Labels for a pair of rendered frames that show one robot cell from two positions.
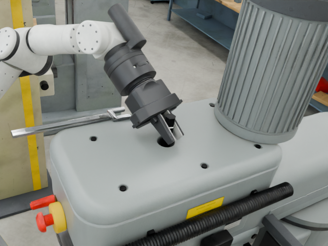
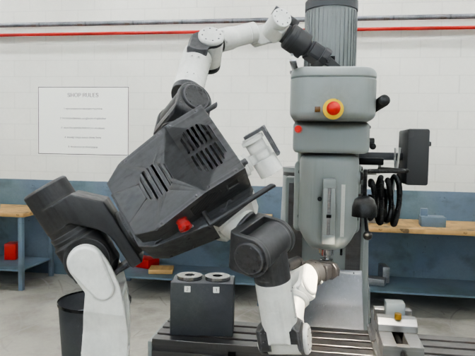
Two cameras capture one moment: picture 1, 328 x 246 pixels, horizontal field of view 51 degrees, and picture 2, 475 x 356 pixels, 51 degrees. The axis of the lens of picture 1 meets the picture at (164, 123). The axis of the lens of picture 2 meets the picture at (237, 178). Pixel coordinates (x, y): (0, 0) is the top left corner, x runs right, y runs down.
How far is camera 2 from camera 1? 1.65 m
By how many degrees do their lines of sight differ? 54
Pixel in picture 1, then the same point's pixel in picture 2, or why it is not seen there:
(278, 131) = not seen: hidden behind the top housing
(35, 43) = (230, 35)
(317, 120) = not seen: hidden behind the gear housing
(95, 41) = (288, 18)
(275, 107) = (352, 58)
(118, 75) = (304, 36)
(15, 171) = not seen: outside the picture
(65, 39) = (254, 28)
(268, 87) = (348, 45)
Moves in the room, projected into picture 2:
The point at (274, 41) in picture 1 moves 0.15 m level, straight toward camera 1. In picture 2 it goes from (345, 20) to (376, 10)
